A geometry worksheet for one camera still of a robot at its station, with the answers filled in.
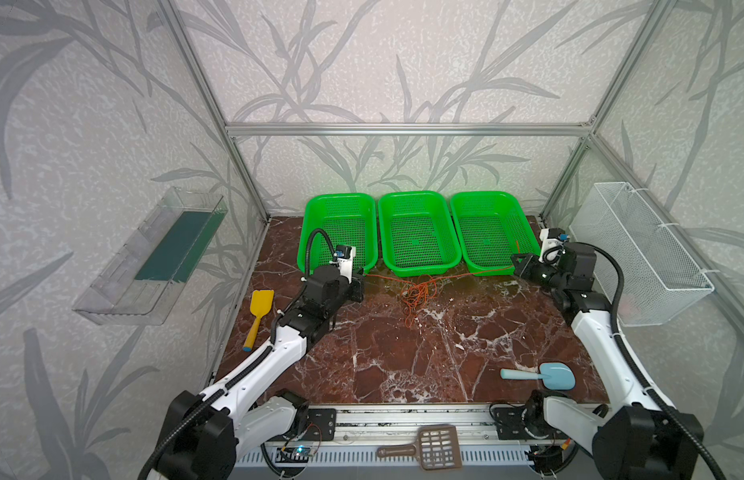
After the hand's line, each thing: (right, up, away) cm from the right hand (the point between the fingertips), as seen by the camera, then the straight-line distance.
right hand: (514, 247), depth 81 cm
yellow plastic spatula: (-76, -19, +13) cm, 79 cm away
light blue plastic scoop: (+10, -35, 0) cm, 37 cm away
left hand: (-41, -4, 0) cm, 41 cm away
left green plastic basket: (-51, +10, +39) cm, 64 cm away
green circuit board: (-56, -49, -10) cm, 75 cm away
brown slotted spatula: (-23, -48, -10) cm, 54 cm away
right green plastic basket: (+6, +6, +35) cm, 36 cm away
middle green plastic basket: (-24, +5, +35) cm, 42 cm away
